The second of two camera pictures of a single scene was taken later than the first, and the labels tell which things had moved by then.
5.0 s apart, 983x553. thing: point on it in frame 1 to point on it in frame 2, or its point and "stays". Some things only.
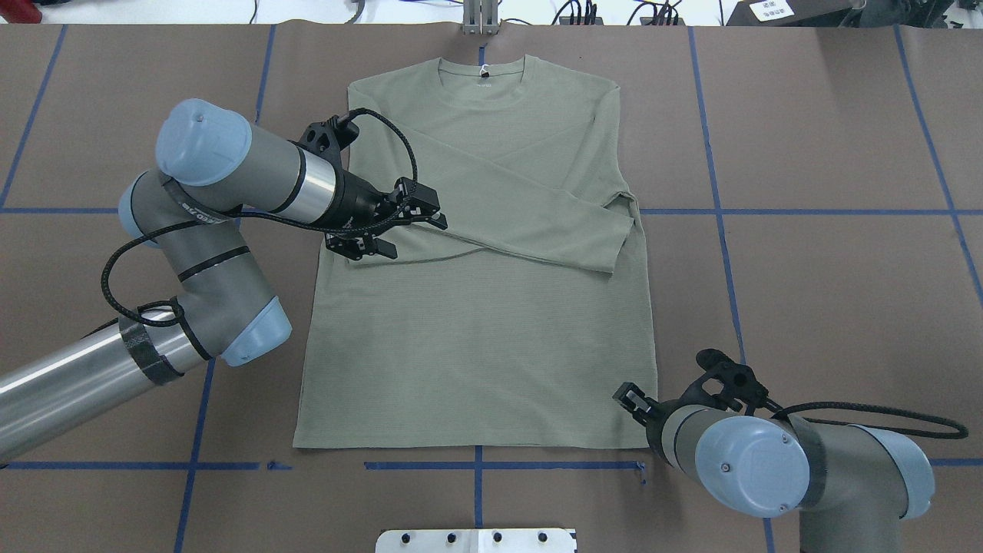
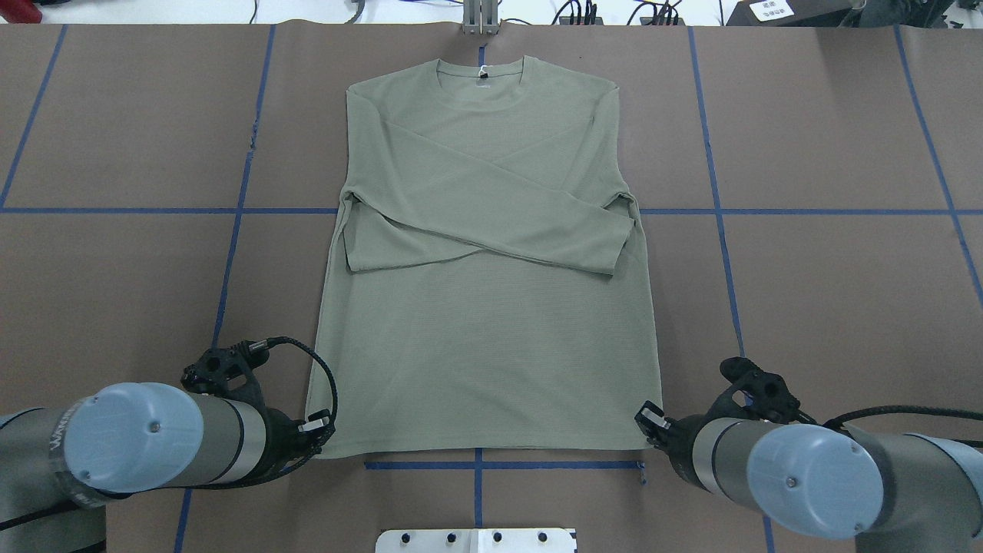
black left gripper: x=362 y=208 to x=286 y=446
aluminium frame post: x=480 y=17 stays
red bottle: x=20 y=11 stays
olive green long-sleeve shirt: x=523 y=321 stays
